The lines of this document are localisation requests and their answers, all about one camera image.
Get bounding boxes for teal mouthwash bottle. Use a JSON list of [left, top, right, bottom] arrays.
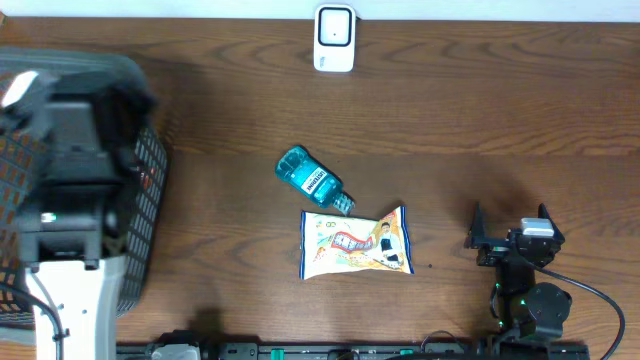
[[274, 145, 355, 216]]

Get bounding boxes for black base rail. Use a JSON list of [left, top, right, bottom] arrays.
[[116, 330, 590, 360]]

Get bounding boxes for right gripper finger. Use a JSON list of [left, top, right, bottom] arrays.
[[464, 203, 487, 249], [538, 203, 561, 235]]

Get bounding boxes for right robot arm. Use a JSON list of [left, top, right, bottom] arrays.
[[466, 204, 572, 348]]

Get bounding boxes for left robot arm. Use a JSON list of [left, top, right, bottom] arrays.
[[1, 70, 151, 359]]

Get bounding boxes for large yellow snack bag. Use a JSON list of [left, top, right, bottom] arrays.
[[299, 205, 414, 280]]

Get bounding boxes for white barcode scanner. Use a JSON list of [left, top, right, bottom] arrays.
[[313, 4, 357, 73]]

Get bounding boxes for grey plastic basket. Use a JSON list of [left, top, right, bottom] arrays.
[[1, 47, 168, 316]]

